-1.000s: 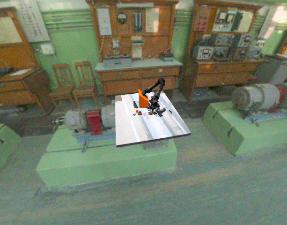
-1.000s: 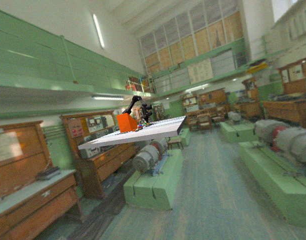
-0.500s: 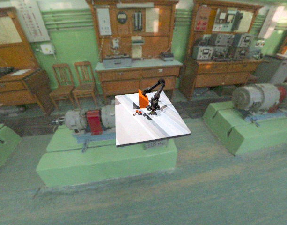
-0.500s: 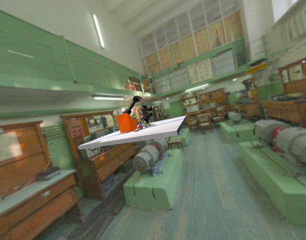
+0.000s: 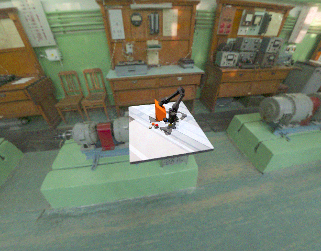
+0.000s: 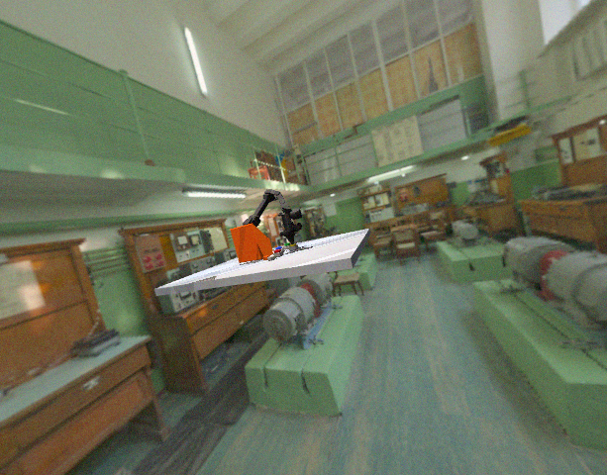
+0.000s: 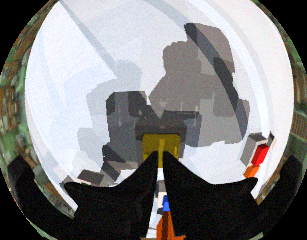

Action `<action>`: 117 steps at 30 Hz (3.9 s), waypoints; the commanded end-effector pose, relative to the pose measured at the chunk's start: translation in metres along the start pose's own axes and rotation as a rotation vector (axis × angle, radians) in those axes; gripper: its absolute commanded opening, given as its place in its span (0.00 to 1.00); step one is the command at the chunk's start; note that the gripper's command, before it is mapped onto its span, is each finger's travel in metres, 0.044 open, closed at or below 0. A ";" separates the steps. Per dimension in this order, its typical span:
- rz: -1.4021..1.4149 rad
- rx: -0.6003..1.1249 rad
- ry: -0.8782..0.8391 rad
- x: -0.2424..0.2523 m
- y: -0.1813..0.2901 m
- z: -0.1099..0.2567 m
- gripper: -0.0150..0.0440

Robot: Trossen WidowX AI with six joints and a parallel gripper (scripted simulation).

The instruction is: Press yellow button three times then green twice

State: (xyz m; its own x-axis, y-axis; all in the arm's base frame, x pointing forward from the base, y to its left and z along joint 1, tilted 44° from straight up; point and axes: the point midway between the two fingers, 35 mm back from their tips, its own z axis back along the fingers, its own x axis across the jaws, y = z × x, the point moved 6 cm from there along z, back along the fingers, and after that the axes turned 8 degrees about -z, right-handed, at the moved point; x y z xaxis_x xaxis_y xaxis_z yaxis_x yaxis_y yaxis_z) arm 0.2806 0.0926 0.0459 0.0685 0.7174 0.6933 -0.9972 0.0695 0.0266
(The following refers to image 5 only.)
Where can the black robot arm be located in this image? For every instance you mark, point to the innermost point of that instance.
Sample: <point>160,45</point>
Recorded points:
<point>174,109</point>

